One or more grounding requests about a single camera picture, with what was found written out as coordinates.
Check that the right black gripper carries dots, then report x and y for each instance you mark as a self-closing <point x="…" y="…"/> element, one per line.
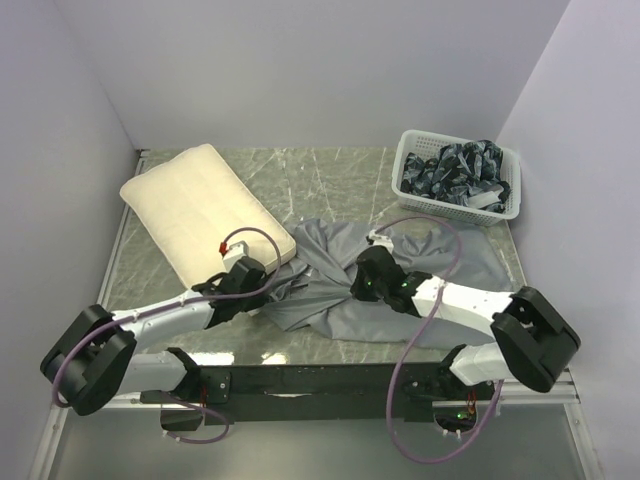
<point x="358" y="289"/>

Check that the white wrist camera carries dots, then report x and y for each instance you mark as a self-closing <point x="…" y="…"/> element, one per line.
<point x="375" y="238"/>
<point x="232" y="253"/>

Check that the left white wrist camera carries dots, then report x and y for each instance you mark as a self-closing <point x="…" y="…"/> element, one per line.
<point x="232" y="253"/>

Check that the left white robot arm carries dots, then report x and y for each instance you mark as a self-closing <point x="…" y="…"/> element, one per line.
<point x="103" y="354"/>

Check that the grey pillowcase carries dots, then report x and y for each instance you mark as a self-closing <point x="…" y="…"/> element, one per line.
<point x="334" y="286"/>

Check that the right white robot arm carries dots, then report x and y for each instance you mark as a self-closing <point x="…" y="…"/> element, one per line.
<point x="530" y="341"/>

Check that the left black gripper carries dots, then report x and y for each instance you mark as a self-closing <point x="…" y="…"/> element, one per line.
<point x="259" y="300"/>

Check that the dark patterned cloth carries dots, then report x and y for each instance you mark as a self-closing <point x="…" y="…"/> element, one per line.
<point x="467" y="175"/>

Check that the white plastic basket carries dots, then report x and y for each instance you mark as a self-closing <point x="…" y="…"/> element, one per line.
<point x="427" y="144"/>

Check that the black base bar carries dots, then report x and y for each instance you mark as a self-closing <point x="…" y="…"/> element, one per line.
<point x="320" y="392"/>

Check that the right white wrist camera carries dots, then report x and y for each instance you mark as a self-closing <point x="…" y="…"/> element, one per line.
<point x="375" y="238"/>

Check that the cream white pillow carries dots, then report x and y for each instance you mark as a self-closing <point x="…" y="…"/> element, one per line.
<point x="190" y="203"/>

